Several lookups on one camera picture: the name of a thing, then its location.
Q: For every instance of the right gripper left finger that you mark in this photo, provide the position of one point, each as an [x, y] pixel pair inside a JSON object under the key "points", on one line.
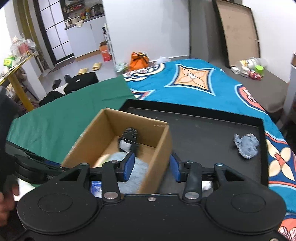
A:
{"points": [[65, 203]]}

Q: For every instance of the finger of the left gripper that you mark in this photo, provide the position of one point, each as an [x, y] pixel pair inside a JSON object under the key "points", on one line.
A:
{"points": [[31, 167]]}

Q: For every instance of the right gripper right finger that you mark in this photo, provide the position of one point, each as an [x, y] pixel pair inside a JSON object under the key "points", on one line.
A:
{"points": [[235, 202]]}

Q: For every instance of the grey plush mouse toy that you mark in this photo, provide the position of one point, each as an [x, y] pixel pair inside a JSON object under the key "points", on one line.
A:
{"points": [[136, 178]]}

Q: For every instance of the brown cardboard box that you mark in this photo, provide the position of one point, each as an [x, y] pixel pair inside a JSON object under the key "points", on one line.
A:
{"points": [[101, 137]]}

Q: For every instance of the black white sock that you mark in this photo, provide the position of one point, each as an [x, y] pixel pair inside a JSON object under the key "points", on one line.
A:
{"points": [[128, 141]]}

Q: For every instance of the person's left hand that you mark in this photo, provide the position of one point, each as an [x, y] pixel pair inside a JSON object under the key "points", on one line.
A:
{"points": [[7, 203]]}

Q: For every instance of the green cloth sheet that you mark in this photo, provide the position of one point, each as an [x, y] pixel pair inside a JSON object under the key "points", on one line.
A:
{"points": [[51, 130]]}

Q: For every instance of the black shallow tray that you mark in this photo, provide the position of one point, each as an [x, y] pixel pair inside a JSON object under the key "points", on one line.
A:
{"points": [[202, 135]]}

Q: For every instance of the yellow leg table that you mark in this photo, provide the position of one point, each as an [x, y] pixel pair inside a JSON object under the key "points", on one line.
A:
{"points": [[11, 76]]}

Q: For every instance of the black laptop bag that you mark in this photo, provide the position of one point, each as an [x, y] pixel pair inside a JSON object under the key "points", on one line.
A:
{"points": [[79, 81]]}

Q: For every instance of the glass jar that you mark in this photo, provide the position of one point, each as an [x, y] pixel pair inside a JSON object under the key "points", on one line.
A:
{"points": [[19, 49]]}

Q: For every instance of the yellow slipper right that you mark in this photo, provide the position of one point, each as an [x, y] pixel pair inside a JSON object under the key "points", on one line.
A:
{"points": [[96, 66]]}

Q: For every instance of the blue patterned blanket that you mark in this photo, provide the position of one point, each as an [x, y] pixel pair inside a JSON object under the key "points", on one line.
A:
{"points": [[196, 82]]}

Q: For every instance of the orange carton box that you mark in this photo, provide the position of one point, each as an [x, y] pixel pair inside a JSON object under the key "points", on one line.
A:
{"points": [[104, 51]]}

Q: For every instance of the green cup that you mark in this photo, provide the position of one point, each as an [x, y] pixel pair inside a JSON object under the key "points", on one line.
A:
{"points": [[259, 69]]}

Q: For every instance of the white kitchen cabinet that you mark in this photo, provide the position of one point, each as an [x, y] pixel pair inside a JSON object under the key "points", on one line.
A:
{"points": [[87, 38]]}

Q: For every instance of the white plastic bottle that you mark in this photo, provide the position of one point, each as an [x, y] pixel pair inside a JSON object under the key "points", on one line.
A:
{"points": [[251, 62]]}

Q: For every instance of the orange bag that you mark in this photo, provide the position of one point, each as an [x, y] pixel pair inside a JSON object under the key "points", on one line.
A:
{"points": [[138, 60]]}

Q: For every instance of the white plastic bag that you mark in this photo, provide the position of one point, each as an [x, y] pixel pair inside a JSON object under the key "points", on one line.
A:
{"points": [[162, 60]]}

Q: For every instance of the grey bench mattress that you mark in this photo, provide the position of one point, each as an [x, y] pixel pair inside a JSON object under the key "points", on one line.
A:
{"points": [[206, 44]]}

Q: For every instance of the framed brown board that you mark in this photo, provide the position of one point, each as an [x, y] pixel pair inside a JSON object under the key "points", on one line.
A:
{"points": [[237, 29]]}

